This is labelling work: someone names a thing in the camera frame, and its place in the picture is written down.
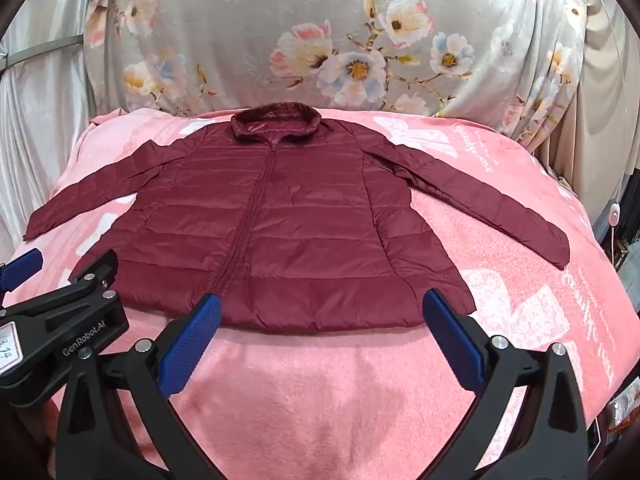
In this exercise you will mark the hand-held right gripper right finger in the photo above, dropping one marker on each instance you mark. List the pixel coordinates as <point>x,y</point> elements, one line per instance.
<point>450,340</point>

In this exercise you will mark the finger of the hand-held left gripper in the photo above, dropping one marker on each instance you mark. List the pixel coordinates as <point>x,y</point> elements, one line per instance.
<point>95,270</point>
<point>22,262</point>

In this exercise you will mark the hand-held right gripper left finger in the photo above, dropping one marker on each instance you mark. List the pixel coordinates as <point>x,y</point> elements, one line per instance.
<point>192,345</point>

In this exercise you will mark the maroon puffer jacket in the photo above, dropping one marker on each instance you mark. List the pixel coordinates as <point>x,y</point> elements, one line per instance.
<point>300,210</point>

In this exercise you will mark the pink printed blanket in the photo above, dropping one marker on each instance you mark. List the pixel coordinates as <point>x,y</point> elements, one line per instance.
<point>325,400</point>

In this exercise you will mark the white curtain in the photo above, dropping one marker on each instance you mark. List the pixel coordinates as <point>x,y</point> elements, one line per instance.
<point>45,120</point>

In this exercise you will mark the white round device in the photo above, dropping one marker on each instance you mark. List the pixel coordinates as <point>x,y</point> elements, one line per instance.
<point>614,215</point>

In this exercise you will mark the grey curtain tieback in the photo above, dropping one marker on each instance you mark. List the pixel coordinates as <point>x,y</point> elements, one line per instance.
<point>45,49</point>

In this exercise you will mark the dark bedside furniture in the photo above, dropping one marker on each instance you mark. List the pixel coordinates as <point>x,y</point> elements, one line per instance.
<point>631,195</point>

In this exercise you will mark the beige curtain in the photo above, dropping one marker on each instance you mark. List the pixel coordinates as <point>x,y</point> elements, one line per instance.
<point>600,85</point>

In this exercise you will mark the grey floral bed sheet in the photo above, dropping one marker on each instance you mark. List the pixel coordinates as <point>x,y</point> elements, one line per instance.
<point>300,10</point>

